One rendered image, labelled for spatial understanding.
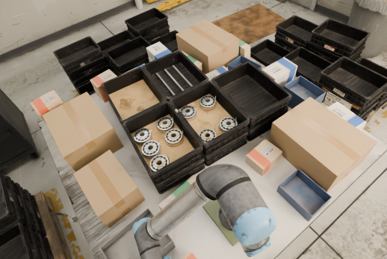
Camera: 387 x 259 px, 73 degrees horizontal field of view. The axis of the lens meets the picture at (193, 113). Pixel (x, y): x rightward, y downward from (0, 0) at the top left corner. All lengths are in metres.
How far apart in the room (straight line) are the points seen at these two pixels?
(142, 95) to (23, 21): 2.88
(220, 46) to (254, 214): 1.43
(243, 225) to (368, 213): 1.75
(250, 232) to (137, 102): 1.23
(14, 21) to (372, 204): 4.44
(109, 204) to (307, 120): 1.10
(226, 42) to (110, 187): 1.26
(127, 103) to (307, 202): 1.20
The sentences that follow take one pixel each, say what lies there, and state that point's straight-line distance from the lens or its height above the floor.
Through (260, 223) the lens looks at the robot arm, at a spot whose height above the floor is 1.35.
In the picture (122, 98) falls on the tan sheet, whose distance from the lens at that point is 1.81.
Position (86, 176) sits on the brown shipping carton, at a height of 0.86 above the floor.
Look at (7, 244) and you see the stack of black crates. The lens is 2.18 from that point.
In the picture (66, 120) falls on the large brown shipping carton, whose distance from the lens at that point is 1.75.
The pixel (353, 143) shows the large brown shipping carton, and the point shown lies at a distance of 1.51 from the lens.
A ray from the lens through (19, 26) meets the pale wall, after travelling 4.42.
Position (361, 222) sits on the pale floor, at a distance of 2.36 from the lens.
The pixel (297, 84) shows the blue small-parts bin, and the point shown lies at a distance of 1.89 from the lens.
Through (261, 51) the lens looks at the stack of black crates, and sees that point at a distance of 2.98.
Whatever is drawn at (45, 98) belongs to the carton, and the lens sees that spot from 1.93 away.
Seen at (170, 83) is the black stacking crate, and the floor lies 0.83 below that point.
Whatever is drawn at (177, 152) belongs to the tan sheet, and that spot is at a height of 0.83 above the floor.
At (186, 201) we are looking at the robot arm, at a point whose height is 1.25.
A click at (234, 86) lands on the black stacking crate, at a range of 1.75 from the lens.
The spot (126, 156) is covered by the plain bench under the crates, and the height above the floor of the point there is 0.70.
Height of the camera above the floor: 2.04
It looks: 49 degrees down
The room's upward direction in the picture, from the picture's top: 9 degrees counter-clockwise
